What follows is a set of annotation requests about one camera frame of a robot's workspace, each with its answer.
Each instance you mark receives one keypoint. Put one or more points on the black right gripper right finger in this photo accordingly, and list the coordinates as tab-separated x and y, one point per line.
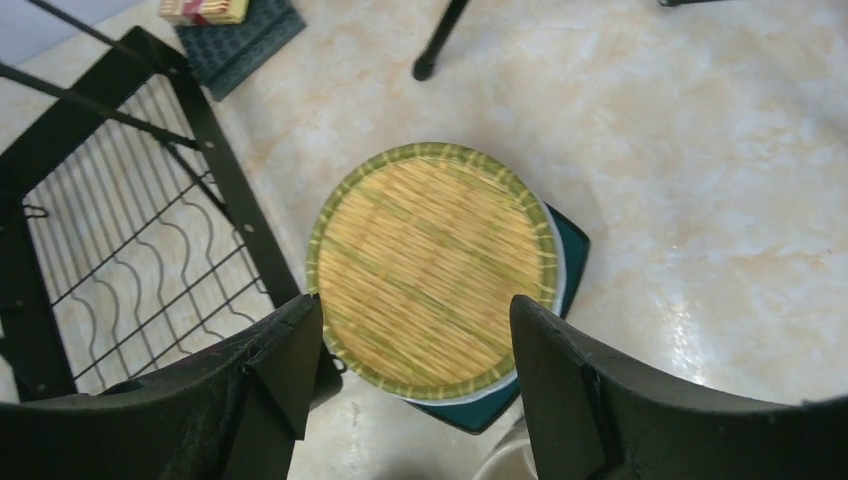
594	412

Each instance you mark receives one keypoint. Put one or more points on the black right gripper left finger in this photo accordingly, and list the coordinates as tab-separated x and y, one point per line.
234	410

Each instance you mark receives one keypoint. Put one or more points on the black wire dish rack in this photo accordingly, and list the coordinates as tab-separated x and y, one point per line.
131	238

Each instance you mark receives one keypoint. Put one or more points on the yellow bamboo pattern plate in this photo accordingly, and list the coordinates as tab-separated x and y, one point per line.
416	257

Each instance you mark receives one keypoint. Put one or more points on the beige mug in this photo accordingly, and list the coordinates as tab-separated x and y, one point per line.
511	458

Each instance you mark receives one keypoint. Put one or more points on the dark teal square plate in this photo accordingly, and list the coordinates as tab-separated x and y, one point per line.
476	416

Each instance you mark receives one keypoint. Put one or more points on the black music stand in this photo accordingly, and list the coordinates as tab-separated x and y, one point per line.
425	64

